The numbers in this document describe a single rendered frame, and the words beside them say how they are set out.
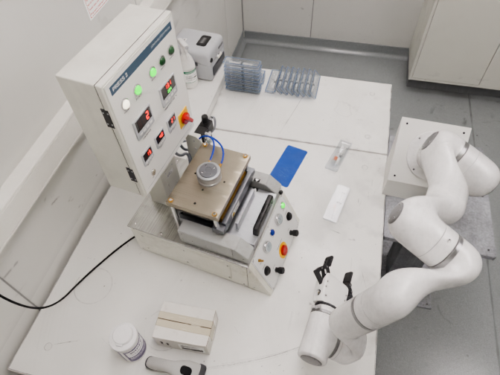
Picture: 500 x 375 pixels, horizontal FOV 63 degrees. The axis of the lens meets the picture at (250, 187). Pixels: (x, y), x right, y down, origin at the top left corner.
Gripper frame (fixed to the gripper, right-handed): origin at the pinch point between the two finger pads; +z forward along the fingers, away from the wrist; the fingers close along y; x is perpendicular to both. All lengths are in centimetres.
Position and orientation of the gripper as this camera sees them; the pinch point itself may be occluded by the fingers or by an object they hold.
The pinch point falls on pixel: (338, 267)
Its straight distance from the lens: 138.0
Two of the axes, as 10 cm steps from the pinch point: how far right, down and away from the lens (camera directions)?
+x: 5.5, -3.4, -7.6
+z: 3.8, -7.2, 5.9
